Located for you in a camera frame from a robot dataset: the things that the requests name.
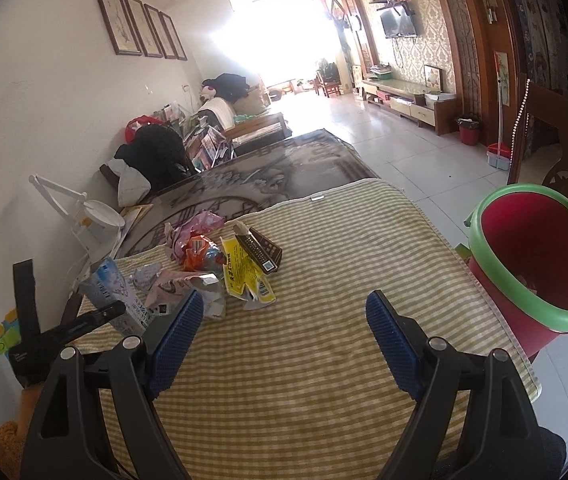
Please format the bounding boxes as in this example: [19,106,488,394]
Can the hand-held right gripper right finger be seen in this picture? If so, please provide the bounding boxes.
[365,289,552,480]

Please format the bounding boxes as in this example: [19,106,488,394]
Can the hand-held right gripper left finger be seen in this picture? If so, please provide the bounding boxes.
[19,287,205,480]

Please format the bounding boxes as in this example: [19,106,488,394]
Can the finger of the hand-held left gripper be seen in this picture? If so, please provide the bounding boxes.
[11,259,42,338]
[39,292,129,346]

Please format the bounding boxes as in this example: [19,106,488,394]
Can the light blue paper carton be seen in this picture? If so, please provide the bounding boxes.
[78,257,152,338]

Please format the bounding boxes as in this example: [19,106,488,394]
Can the brown wrapper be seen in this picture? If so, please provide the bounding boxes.
[146,270,227,321]

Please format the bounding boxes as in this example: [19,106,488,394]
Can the pale purple wrapper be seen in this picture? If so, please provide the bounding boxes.
[131,265,165,293]

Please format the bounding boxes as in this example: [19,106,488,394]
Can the orange snack wrapper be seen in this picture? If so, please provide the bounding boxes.
[181,235,227,273]

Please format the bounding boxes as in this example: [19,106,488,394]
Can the yellow drink carton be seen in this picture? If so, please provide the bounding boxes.
[220,235,277,311]

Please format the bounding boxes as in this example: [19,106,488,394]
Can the pink plastic wrapper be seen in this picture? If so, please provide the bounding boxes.
[164,211,227,261]

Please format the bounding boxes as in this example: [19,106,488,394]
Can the dark brown cigarette box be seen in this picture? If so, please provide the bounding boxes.
[234,226,285,275]

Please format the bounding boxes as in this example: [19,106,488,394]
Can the red bin with green rim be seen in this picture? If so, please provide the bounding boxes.
[464,184,568,361]

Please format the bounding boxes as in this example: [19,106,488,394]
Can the person's left forearm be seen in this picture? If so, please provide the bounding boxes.
[0,385,47,466]

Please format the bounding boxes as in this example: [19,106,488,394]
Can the green striped cloth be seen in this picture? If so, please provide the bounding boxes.
[71,178,542,480]

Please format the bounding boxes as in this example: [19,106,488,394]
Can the white desk lamp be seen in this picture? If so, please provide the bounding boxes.
[29,174,127,261]

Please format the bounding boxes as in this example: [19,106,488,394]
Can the white bag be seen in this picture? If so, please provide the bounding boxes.
[105,159,152,208]

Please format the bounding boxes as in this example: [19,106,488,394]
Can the black jacket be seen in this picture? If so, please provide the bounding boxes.
[114,124,192,192]

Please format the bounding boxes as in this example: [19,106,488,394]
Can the grey patterned tablecloth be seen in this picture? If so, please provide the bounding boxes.
[114,128,382,261]

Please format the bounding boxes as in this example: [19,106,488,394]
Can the red bag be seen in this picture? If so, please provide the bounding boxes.
[124,115,165,143]

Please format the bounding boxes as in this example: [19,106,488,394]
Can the clear rack with pictures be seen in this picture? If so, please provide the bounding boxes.
[181,112,235,171]

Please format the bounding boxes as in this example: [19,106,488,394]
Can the mop with red blue base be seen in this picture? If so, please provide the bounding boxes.
[486,77,514,170]

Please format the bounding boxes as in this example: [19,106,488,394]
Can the small red waste bin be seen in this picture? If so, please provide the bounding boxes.
[455,116,482,147]

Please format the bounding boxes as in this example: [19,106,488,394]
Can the wooden sofa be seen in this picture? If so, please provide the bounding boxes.
[196,97,295,156]

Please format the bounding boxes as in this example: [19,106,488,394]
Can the wooden television cabinet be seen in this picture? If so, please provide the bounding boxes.
[361,77,460,136]

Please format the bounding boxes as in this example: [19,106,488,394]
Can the carved wooden chair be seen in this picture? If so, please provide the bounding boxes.
[506,72,568,221]

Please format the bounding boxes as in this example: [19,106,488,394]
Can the black clothes bundle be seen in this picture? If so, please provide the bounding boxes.
[203,73,252,103]

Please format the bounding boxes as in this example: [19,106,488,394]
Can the small framed picture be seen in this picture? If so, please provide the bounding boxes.
[423,64,445,93]

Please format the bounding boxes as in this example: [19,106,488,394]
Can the wooden dining chairs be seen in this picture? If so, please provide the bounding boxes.
[314,67,342,98]

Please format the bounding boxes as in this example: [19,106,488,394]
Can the yellow picture frame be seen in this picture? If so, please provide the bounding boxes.
[119,203,155,231]

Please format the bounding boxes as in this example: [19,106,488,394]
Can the white bead string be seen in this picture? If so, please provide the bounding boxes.
[508,79,532,171]

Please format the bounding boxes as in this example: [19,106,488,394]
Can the framed wall picture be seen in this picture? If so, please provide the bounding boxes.
[121,0,165,59]
[143,3,177,60]
[93,0,144,57]
[159,11,188,62]

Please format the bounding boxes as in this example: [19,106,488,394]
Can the short wall scroll picture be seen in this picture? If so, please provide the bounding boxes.
[494,51,510,86]

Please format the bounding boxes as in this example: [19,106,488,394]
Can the wall-mounted television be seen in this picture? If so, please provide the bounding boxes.
[380,7,419,39]

